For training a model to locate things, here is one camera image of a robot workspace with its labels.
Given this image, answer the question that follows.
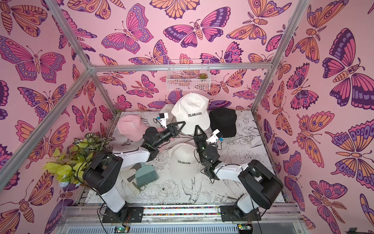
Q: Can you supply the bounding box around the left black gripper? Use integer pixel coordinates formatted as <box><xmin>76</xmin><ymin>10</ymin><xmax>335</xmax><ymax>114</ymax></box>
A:
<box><xmin>153</xmin><ymin>123</ymin><xmax>185</xmax><ymax>151</ymax></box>

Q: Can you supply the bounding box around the black cap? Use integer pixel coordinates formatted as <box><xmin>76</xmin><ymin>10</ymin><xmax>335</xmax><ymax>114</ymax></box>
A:
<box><xmin>209</xmin><ymin>108</ymin><xmax>237</xmax><ymax>138</ymax></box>

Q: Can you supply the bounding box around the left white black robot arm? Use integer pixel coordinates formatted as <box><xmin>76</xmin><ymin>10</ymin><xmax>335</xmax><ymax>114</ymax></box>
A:
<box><xmin>83</xmin><ymin>121</ymin><xmax>186</xmax><ymax>214</ymax></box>

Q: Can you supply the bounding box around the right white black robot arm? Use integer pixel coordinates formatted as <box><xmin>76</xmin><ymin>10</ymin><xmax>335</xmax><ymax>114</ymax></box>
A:
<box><xmin>193</xmin><ymin>125</ymin><xmax>283</xmax><ymax>214</ymax></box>

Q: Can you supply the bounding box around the cream cap rear left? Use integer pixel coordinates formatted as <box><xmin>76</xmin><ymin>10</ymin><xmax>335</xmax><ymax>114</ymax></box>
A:
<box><xmin>148</xmin><ymin>104</ymin><xmax>175</xmax><ymax>128</ymax></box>

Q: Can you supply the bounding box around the pink cap with logo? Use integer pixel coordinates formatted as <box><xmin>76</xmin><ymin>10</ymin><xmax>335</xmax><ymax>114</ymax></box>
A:
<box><xmin>117</xmin><ymin>115</ymin><xmax>148</xmax><ymax>142</ymax></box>

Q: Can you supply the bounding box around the small succulent in basket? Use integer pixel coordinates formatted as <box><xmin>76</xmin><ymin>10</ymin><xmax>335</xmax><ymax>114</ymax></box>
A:
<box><xmin>199</xmin><ymin>74</ymin><xmax>208</xmax><ymax>80</ymax></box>

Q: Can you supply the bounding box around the teal hand brush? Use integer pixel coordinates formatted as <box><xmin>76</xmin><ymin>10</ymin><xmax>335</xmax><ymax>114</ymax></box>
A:
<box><xmin>135</xmin><ymin>165</ymin><xmax>159</xmax><ymax>187</ymax></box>

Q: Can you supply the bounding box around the clear plastic dustpan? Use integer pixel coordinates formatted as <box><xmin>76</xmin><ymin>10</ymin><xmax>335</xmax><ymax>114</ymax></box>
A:
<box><xmin>119</xmin><ymin>163</ymin><xmax>146</xmax><ymax>196</ymax></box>

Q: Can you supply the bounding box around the potted green plant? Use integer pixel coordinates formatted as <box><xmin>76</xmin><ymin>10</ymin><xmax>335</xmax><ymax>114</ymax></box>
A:
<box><xmin>43</xmin><ymin>133</ymin><xmax>115</xmax><ymax>188</ymax></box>

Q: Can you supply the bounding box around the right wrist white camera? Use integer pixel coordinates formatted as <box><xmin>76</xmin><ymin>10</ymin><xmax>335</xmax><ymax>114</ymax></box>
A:
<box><xmin>206</xmin><ymin>129</ymin><xmax>223</xmax><ymax>144</ymax></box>

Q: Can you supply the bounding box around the wrist white camera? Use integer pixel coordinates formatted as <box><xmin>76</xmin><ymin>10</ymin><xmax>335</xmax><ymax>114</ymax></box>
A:
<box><xmin>156</xmin><ymin>113</ymin><xmax>168</xmax><ymax>129</ymax></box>
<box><xmin>206</xmin><ymin>129</ymin><xmax>223</xmax><ymax>144</ymax></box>

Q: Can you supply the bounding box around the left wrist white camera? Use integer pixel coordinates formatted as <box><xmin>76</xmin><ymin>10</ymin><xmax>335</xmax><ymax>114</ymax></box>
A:
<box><xmin>156</xmin><ymin>113</ymin><xmax>168</xmax><ymax>129</ymax></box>

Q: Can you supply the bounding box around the white wire basket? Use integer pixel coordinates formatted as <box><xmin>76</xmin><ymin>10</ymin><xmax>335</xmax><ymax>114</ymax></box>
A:
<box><xmin>165</xmin><ymin>58</ymin><xmax>211</xmax><ymax>92</ymax></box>

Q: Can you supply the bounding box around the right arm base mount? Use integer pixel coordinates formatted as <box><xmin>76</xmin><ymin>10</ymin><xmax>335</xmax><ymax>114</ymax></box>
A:
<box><xmin>218</xmin><ymin>205</ymin><xmax>262</xmax><ymax>222</ymax></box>

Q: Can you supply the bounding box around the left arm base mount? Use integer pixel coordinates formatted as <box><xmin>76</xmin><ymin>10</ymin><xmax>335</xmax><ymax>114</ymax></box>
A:
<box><xmin>102</xmin><ymin>207</ymin><xmax>144</xmax><ymax>223</ymax></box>

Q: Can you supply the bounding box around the aluminium frame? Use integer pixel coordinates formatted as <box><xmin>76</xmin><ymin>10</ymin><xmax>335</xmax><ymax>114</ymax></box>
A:
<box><xmin>1</xmin><ymin>1</ymin><xmax>309</xmax><ymax>189</ymax></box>

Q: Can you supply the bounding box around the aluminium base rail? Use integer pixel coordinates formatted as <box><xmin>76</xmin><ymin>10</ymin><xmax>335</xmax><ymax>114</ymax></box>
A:
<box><xmin>54</xmin><ymin>203</ymin><xmax>308</xmax><ymax>234</ymax></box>

